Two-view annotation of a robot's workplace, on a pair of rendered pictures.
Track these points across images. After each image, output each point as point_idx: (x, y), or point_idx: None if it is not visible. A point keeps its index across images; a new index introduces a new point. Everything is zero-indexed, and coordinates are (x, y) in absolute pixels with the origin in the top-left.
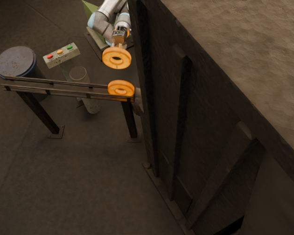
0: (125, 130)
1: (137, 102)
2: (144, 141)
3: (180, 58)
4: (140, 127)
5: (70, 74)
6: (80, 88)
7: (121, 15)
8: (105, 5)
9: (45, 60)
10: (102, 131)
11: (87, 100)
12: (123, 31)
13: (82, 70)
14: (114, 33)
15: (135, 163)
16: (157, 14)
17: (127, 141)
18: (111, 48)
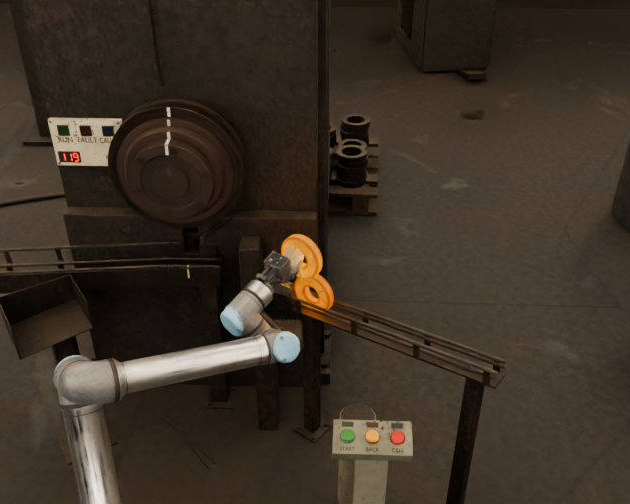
0: (321, 443)
1: (294, 323)
2: (303, 411)
3: None
4: (292, 433)
5: (373, 419)
6: (370, 336)
7: (238, 309)
8: (248, 340)
9: (410, 433)
10: None
11: None
12: (265, 261)
13: (346, 413)
14: (282, 261)
15: (339, 392)
16: None
17: (329, 424)
18: (304, 239)
